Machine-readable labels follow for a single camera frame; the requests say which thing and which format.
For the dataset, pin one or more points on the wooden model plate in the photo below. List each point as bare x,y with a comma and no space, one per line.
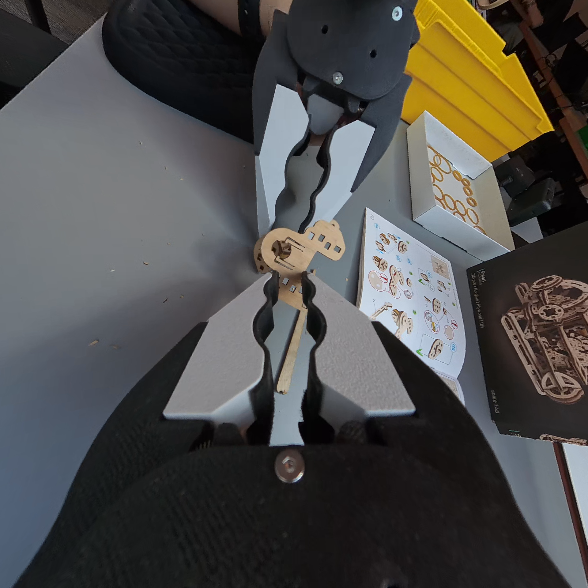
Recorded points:
326,236

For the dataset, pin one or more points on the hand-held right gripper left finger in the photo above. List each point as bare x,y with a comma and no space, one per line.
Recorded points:
216,367

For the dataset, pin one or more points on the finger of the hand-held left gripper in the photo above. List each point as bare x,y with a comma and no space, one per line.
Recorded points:
344,160
271,160

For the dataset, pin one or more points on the yellow plastic bin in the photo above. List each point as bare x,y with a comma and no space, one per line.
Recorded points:
459,69

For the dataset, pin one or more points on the white box with tan rings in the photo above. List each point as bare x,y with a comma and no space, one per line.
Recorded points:
422,183

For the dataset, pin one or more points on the small wooden wheel assembly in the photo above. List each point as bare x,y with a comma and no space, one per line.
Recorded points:
262,259

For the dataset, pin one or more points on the thin wooden stick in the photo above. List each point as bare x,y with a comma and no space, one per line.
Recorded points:
289,363

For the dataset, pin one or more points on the open instruction booklet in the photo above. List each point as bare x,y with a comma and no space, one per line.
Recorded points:
413,298

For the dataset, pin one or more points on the black product box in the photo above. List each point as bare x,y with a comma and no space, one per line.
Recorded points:
505,321

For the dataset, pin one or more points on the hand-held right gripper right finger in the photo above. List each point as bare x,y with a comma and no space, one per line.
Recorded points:
363,367

